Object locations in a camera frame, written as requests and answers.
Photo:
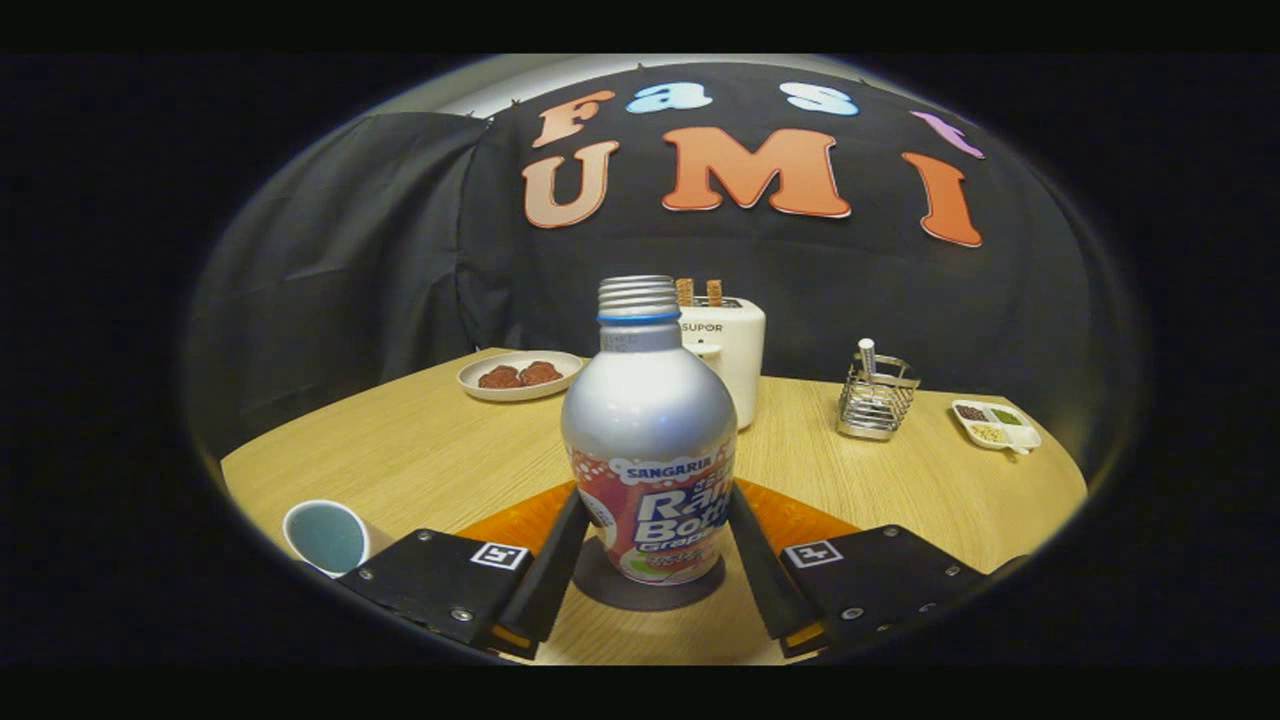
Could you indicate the black backdrop cloth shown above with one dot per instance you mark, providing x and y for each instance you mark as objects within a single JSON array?
[{"x": 350, "y": 280}]

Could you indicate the white plate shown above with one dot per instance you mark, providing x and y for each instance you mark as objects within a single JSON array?
[{"x": 520, "y": 393}]

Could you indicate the white divided condiment tray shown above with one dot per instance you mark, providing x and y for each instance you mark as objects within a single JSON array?
[{"x": 995, "y": 425}]

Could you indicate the silver juice bottle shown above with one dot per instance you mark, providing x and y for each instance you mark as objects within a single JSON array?
[{"x": 648, "y": 420}]

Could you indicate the brown food piece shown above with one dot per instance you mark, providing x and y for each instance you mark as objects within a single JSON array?
[
  {"x": 500, "y": 378},
  {"x": 541, "y": 373}
]

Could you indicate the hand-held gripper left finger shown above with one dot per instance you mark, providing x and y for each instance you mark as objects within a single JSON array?
[{"x": 550, "y": 585}]

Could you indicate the white cup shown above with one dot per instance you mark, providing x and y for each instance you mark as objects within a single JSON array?
[{"x": 325, "y": 538}]

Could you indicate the white toaster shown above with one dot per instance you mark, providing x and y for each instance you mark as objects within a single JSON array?
[{"x": 738, "y": 350}]

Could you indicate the brown toast slice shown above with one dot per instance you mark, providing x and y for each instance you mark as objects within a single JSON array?
[
  {"x": 714, "y": 292},
  {"x": 685, "y": 292}
]

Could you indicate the wooden table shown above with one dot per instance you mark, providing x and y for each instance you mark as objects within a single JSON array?
[{"x": 420, "y": 450}]

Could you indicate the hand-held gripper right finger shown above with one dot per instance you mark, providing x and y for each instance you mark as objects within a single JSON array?
[{"x": 765, "y": 590}]

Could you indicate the dark brown round coaster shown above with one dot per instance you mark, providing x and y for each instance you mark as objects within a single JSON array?
[{"x": 600, "y": 595}]

